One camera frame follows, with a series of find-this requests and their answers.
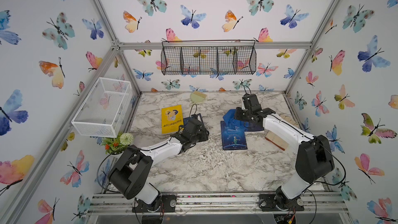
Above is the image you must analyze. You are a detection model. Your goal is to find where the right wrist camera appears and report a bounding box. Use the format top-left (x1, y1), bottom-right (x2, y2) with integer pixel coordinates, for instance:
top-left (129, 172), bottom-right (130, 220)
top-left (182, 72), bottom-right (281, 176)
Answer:
top-left (242, 93), bottom-right (261, 112)

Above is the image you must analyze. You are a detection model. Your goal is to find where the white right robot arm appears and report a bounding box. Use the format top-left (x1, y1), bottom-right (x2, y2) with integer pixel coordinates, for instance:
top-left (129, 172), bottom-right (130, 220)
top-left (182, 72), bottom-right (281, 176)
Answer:
top-left (234, 107), bottom-right (335, 211)

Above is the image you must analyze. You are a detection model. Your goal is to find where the dark blue Chinese book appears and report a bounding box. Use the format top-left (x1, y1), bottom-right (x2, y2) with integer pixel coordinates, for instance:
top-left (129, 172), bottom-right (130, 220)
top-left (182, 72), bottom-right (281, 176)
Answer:
top-left (183, 117), bottom-right (191, 125)

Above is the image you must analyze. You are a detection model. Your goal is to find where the yellow illustrated book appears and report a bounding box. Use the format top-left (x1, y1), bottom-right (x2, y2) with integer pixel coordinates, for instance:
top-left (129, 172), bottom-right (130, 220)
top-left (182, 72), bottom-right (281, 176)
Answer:
top-left (161, 105), bottom-right (183, 134)

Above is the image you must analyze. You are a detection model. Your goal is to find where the potted flower plant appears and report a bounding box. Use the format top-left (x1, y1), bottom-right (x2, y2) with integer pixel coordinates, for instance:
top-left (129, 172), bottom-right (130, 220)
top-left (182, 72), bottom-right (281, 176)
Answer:
top-left (101, 133), bottom-right (134, 156)

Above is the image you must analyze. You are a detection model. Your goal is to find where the black wire wall basket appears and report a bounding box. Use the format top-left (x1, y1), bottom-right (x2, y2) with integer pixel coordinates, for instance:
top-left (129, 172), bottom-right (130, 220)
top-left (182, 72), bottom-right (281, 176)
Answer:
top-left (157, 40), bottom-right (257, 76)

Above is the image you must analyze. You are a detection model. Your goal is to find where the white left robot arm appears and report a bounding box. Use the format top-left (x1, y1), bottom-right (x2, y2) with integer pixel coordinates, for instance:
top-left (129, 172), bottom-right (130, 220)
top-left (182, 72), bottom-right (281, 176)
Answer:
top-left (107, 114), bottom-right (209, 212)

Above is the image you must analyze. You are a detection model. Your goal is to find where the dark blue horse-cover book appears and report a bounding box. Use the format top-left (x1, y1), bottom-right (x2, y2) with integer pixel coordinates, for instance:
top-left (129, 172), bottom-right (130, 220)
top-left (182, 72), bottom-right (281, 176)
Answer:
top-left (244, 122), bottom-right (264, 132)

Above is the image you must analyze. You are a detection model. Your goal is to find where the blue cloth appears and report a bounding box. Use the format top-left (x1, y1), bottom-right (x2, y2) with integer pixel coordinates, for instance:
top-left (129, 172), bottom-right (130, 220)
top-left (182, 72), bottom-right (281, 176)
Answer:
top-left (223, 109), bottom-right (249, 130)

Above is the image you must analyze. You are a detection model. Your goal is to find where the green scrub brush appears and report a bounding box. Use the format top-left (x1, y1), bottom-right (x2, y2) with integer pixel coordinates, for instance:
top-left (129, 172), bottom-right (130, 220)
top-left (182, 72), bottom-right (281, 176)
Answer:
top-left (190, 91), bottom-right (207, 104)

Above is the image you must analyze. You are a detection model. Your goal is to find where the white mesh wall basket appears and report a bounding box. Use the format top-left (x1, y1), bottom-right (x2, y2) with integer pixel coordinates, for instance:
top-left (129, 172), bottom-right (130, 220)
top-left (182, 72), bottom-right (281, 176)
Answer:
top-left (72, 77), bottom-right (132, 138)

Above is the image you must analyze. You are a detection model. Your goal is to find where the blue Little Prince book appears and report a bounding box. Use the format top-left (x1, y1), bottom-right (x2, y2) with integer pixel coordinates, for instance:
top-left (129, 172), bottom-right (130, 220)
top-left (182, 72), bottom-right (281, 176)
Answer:
top-left (220, 121), bottom-right (248, 151)

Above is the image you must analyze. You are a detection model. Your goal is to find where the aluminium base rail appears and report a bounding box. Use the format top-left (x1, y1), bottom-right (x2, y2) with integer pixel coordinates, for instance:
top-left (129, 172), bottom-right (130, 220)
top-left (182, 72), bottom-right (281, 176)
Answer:
top-left (88, 191), bottom-right (349, 216)

